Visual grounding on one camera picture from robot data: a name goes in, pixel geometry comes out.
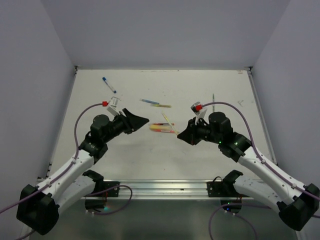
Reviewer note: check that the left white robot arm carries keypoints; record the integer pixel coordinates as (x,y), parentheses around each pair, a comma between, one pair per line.
(40,206)

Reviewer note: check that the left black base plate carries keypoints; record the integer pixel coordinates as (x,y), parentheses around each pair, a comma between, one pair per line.
(105,189)

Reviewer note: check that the yellow thin pen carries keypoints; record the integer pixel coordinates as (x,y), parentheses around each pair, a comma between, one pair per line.
(169,123)

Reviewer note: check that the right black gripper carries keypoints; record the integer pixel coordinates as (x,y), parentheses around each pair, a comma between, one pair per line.
(189,134)

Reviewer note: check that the blue white marker pen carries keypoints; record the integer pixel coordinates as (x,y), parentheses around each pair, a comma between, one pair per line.
(109,85)

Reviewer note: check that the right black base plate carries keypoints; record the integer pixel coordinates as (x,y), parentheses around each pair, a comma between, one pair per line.
(220,189)

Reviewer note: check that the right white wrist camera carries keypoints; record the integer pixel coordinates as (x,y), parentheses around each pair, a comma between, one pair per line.
(199,111)

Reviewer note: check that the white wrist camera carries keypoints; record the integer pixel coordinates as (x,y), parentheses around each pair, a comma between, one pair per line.
(112,106)
(199,111)

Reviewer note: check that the blue highlighter pen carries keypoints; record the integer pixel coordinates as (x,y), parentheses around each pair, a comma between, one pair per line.
(149,101)

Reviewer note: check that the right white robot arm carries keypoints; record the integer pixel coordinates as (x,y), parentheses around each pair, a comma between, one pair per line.
(294,201)

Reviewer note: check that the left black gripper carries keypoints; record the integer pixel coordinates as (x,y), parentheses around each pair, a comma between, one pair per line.
(131,122)

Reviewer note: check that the yellow gold highlighter pen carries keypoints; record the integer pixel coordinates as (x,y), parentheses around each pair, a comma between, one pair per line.
(161,105)

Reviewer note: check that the dark red pen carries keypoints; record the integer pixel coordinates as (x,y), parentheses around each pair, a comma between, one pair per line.
(162,124)

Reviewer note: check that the aluminium front rail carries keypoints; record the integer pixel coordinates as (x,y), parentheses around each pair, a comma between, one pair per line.
(165,188)

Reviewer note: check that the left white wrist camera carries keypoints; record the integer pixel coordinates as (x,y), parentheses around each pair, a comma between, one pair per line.
(112,106)

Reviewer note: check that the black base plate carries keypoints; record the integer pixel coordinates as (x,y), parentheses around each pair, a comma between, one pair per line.
(105,189)
(220,189)

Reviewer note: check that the fat yellow highlighter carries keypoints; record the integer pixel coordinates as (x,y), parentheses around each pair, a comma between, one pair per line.
(160,127)

